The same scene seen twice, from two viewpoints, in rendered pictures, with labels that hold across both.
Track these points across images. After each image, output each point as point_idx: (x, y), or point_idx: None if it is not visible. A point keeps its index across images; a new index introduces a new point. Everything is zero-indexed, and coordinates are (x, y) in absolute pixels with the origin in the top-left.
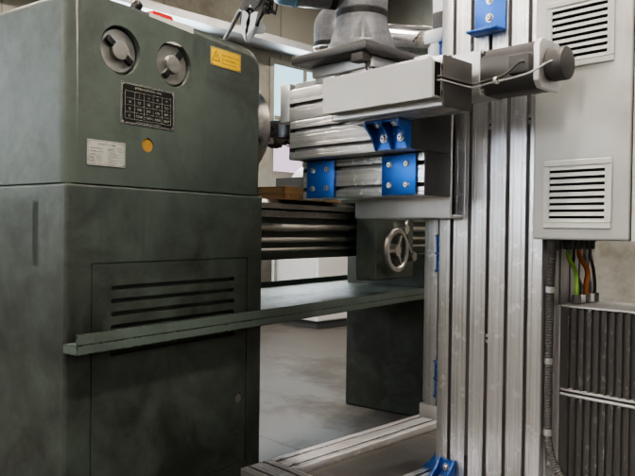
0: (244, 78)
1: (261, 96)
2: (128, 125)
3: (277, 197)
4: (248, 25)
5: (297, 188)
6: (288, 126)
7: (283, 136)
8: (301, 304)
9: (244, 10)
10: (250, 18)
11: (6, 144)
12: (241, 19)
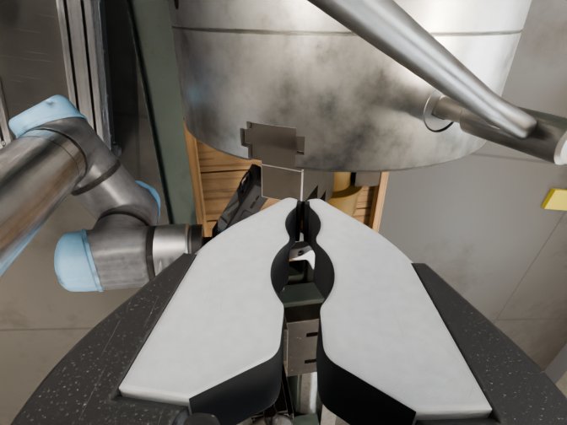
0: None
1: (209, 133)
2: None
3: None
4: (321, 275)
5: (187, 153)
6: (224, 227)
7: (229, 202)
8: (135, 51)
9: (448, 409)
10: (264, 307)
11: None
12: (432, 298)
